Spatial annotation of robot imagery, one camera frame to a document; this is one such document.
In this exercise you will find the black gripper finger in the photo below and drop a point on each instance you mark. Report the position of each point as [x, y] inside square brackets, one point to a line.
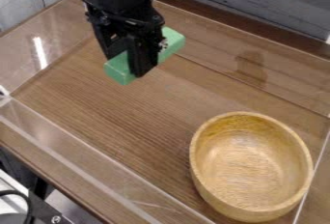
[143, 52]
[115, 39]

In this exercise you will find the green rectangular block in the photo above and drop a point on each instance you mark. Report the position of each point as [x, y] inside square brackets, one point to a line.
[116, 67]

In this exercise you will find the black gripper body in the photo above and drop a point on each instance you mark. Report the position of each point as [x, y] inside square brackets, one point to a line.
[136, 14]

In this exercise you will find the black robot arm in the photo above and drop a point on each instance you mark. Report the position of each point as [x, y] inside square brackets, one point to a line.
[128, 26]

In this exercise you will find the brown wooden bowl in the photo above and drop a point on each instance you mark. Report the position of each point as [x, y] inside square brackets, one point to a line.
[251, 166]

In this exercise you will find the clear acrylic tray wall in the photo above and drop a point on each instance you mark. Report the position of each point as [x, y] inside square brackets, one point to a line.
[109, 143]

